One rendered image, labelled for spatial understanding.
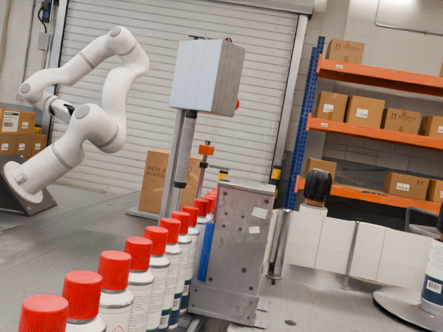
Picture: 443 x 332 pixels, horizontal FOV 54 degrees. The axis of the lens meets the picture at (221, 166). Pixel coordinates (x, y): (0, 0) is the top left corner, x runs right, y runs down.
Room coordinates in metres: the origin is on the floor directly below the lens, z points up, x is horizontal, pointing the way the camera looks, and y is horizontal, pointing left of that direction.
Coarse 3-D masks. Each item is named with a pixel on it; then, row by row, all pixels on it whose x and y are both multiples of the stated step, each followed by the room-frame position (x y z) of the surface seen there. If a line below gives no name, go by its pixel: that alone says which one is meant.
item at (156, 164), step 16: (160, 160) 1.88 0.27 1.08; (192, 160) 1.88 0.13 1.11; (144, 176) 1.88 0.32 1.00; (160, 176) 1.88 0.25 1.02; (192, 176) 1.88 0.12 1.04; (144, 192) 1.88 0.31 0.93; (160, 192) 1.88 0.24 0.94; (192, 192) 1.88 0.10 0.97; (144, 208) 1.88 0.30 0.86; (160, 208) 1.88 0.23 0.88
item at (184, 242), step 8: (176, 216) 0.74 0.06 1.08; (184, 216) 0.74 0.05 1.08; (184, 224) 0.74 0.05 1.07; (184, 232) 0.74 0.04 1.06; (184, 240) 0.73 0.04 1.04; (184, 248) 0.73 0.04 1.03; (184, 256) 0.74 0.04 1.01; (184, 264) 0.74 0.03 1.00; (184, 272) 0.74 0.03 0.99; (184, 280) 0.75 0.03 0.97; (176, 288) 0.73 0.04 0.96; (176, 296) 0.73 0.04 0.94; (176, 304) 0.74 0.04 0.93; (176, 312) 0.74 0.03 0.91; (176, 320) 0.74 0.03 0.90; (176, 328) 0.75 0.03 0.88
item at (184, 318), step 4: (188, 304) 0.87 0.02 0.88; (188, 312) 0.83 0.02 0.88; (180, 316) 0.80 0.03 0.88; (184, 316) 0.81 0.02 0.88; (188, 316) 0.81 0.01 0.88; (192, 316) 0.81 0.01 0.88; (180, 320) 0.79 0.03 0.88; (184, 320) 0.79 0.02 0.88; (188, 320) 0.79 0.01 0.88; (180, 324) 0.77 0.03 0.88; (184, 324) 0.77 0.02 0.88; (188, 324) 0.77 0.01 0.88; (180, 328) 0.75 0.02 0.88; (184, 328) 0.76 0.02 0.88
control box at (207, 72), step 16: (192, 48) 1.19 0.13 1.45; (208, 48) 1.15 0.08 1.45; (224, 48) 1.13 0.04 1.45; (240, 48) 1.17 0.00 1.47; (176, 64) 1.23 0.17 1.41; (192, 64) 1.19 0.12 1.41; (208, 64) 1.15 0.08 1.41; (224, 64) 1.14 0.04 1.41; (240, 64) 1.18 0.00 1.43; (176, 80) 1.22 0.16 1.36; (192, 80) 1.18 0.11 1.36; (208, 80) 1.14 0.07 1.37; (224, 80) 1.14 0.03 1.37; (176, 96) 1.22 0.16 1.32; (192, 96) 1.17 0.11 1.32; (208, 96) 1.13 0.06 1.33; (224, 96) 1.15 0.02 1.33; (208, 112) 1.13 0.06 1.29; (224, 112) 1.16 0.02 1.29
